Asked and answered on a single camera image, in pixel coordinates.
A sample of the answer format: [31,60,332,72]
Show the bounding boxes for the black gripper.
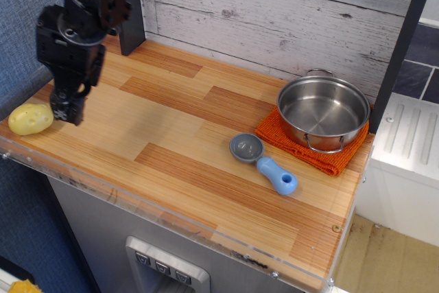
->
[36,5,106,126]

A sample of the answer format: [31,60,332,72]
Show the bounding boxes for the stainless steel pot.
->
[276,69,371,154]

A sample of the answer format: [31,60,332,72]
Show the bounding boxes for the orange knitted cloth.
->
[254,107,369,176]

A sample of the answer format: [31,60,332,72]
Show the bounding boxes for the clear acrylic edge guard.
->
[1,137,339,292]

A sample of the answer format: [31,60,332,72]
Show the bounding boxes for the dark grey left post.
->
[117,0,145,56]

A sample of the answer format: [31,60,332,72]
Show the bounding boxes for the white ribbed side counter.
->
[356,93,438,246]

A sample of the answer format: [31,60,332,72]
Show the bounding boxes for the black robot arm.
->
[36,0,132,125]

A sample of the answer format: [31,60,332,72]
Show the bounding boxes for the grey scoop with blue handle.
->
[229,133,298,196]

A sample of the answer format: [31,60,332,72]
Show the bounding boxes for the yellow potato-shaped egg toy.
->
[8,103,54,136]

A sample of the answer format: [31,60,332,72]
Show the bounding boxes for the yellow black object bottom left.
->
[8,280,43,293]

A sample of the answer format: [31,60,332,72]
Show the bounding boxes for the dark grey post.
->
[117,0,145,56]
[369,0,427,134]

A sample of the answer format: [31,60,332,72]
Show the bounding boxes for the silver dispenser button panel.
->
[126,236,211,292]

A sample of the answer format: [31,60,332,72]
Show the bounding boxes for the dark grey right post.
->
[369,0,427,134]

